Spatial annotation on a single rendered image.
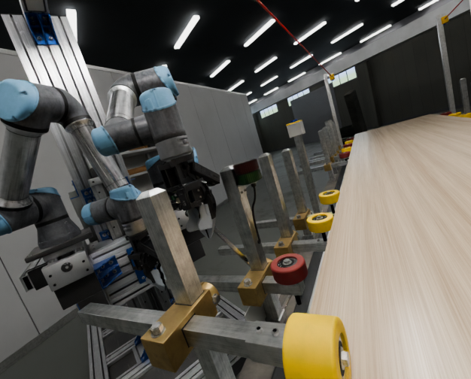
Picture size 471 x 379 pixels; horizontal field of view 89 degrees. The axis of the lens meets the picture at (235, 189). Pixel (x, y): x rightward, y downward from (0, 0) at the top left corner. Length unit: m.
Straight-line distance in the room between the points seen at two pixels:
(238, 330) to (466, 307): 0.30
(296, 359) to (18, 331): 2.96
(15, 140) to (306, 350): 0.94
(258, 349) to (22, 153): 0.89
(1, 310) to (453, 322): 3.03
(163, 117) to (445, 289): 0.57
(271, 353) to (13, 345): 2.93
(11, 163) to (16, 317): 2.24
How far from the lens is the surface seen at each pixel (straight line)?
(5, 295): 3.07
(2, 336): 3.11
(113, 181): 0.95
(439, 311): 0.45
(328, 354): 0.30
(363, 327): 0.42
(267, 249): 0.88
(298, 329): 0.31
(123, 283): 1.25
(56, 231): 1.20
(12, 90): 0.94
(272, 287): 0.62
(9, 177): 1.05
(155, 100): 0.56
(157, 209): 0.38
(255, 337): 0.35
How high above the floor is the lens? 1.19
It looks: 10 degrees down
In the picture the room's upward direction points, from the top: 18 degrees counter-clockwise
